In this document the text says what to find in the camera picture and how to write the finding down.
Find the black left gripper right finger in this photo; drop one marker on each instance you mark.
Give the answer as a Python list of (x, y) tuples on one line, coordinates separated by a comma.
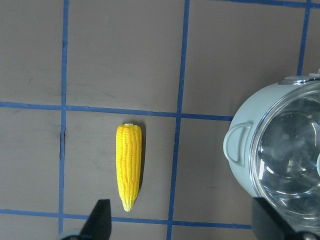
[(268, 224)]

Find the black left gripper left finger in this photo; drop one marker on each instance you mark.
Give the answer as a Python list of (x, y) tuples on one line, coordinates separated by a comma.
[(99, 224)]

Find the glass pot lid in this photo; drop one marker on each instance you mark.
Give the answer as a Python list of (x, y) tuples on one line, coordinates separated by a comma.
[(285, 157)]

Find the yellow corn cob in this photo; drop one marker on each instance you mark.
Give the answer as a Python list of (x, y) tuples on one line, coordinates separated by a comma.
[(128, 163)]

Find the pale green electric pot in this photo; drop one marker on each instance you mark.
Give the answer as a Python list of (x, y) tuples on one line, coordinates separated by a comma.
[(238, 143)]

